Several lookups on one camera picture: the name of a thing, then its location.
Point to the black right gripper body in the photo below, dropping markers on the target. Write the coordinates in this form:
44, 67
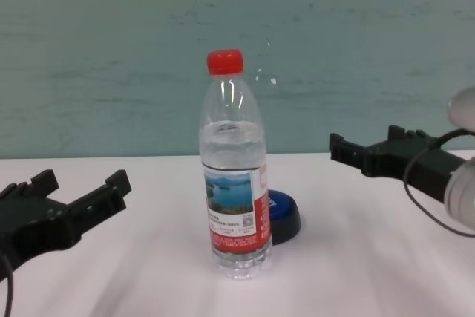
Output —
423, 165

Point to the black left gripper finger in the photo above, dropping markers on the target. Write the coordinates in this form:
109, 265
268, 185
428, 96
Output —
104, 202
45, 185

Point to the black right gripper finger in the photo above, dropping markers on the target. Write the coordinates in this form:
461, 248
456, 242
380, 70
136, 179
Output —
349, 155
408, 136

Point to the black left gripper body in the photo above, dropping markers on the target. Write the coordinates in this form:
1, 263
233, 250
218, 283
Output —
33, 228

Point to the clear red-capped water bottle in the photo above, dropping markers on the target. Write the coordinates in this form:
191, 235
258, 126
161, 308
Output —
232, 191

